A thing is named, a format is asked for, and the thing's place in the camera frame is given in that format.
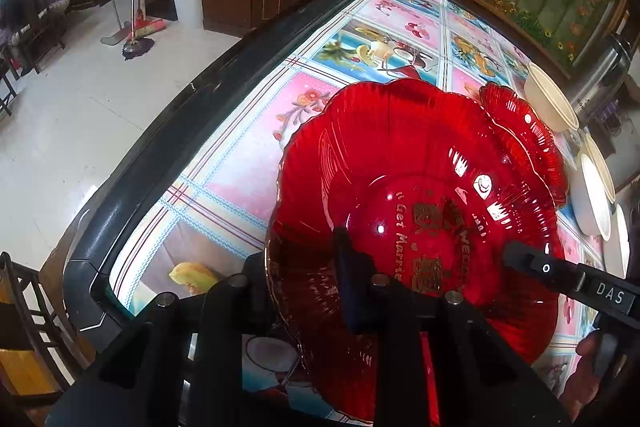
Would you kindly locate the colourful fruit pattern tablecloth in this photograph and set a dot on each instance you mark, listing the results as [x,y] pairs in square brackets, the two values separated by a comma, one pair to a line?
[216,213]

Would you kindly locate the red plate with gold text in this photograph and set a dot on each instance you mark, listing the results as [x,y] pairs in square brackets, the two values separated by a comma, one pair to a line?
[374,164]

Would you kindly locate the white foam bowl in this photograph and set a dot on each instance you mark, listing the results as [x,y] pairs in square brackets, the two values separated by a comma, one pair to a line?
[616,250]
[587,195]

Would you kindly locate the white plastic bucket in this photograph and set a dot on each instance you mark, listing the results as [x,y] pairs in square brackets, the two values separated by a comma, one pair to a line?
[190,13]

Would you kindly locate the seated person dark clothes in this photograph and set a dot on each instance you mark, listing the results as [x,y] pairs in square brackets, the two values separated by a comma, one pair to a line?
[28,20]

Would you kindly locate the operator hand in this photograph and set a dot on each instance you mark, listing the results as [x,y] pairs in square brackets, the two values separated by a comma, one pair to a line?
[583,385]

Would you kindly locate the red plate with sticker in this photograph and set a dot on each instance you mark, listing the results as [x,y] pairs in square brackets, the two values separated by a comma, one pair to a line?
[506,108]

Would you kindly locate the stainless steel thermos jug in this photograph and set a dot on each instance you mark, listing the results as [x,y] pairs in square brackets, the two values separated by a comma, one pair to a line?
[598,77]

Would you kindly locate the beige plastic bowl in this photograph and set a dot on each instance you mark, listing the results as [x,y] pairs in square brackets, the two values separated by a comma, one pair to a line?
[593,151]
[548,100]

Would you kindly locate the dark wooden chair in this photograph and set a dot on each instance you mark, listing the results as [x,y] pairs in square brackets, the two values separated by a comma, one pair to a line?
[39,359]

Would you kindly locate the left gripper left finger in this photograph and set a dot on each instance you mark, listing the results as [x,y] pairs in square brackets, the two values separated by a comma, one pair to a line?
[195,339]

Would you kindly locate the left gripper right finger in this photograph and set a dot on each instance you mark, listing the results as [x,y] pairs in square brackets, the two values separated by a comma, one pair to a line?
[419,359]

